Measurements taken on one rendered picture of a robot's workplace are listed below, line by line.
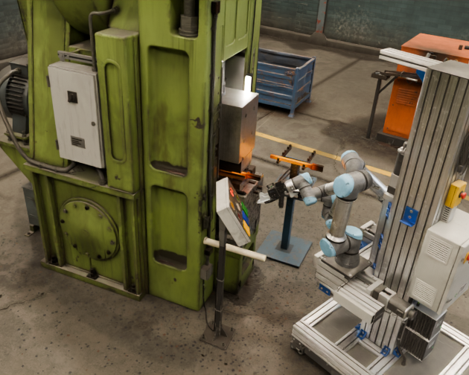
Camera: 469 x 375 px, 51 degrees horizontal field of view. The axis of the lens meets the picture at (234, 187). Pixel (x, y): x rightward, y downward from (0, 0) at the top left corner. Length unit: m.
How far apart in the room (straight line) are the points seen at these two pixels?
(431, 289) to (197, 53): 1.83
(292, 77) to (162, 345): 4.54
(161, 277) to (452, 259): 2.04
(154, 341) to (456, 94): 2.46
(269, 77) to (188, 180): 4.25
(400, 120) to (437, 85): 4.17
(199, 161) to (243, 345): 1.35
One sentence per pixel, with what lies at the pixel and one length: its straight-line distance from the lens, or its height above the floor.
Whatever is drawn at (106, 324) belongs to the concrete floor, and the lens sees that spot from 3.77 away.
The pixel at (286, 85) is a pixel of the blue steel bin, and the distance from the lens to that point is 7.14.
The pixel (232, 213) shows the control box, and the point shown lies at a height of 1.16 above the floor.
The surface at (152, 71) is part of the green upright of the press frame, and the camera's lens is 3.07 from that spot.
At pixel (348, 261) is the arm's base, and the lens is 3.03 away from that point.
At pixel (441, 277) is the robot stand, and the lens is 2.89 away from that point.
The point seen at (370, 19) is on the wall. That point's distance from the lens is 10.90.
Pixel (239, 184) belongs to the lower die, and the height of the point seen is 0.98.
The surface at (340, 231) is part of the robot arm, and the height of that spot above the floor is 1.11.
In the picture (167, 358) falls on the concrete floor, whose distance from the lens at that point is 3.52.
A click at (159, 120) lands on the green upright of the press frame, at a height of 1.45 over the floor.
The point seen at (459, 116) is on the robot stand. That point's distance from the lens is 2.58.
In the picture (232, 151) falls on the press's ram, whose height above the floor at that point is 1.25.
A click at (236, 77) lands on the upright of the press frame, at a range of 3.51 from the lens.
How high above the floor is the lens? 2.68
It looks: 30 degrees down
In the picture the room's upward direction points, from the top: 4 degrees clockwise
